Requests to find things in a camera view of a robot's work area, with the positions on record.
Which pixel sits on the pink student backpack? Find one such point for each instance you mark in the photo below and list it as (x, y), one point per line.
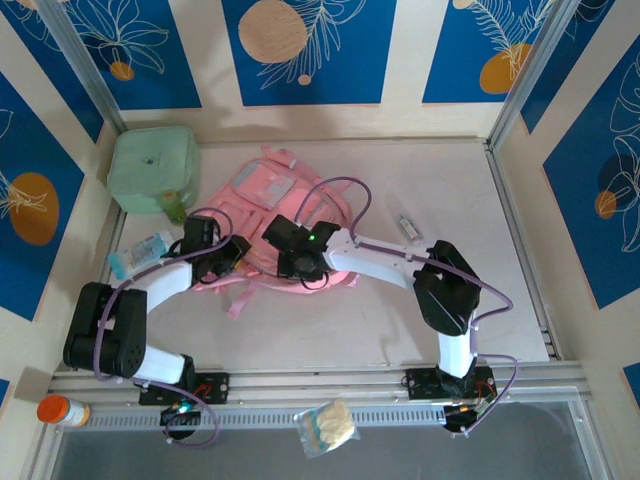
(260, 185)

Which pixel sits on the small clear plastic box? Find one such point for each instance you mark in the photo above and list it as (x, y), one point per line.
(409, 227)

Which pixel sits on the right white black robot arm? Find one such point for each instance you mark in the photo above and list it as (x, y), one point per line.
(370, 257)

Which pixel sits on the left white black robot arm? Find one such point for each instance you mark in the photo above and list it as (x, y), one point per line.
(170, 287)

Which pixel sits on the blue tissue pack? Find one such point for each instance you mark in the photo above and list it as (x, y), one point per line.
(140, 252)

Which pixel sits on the mint green lunch bag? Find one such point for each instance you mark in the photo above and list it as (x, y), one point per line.
(150, 165)

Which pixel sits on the small green bottle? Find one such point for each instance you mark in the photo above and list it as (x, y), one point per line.
(175, 210)

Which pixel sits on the bagged snack packet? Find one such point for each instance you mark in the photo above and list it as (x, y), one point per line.
(330, 425)

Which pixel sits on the grey glass panel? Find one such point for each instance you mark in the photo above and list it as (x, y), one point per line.
(200, 465)

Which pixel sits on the orange capped white bottle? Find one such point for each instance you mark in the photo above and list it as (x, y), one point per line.
(60, 410)

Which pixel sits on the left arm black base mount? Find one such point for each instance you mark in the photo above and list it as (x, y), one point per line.
(215, 387)

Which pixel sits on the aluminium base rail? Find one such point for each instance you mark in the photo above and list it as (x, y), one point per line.
(310, 387)

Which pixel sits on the aluminium side rail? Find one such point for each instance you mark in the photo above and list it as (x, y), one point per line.
(84, 356)
(496, 170)

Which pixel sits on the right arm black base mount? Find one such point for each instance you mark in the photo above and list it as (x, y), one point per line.
(420, 385)

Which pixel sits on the aluminium corner post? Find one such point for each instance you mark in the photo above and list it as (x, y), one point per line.
(525, 70)
(80, 65)

